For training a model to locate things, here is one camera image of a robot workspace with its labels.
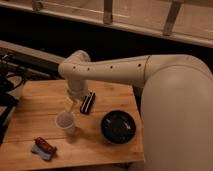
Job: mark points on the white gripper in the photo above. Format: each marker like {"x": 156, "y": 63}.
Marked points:
{"x": 77, "y": 89}

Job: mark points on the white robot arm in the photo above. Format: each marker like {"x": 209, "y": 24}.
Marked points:
{"x": 176, "y": 104}

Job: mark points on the black ceramic bowl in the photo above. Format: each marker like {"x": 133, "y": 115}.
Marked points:
{"x": 118, "y": 127}

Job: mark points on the black white striped block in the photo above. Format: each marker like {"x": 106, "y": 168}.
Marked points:
{"x": 87, "y": 103}

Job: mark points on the wooden table board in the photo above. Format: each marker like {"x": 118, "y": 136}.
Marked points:
{"x": 34, "y": 142}

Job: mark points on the red brown toy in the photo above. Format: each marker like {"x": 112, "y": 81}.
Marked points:
{"x": 44, "y": 146}

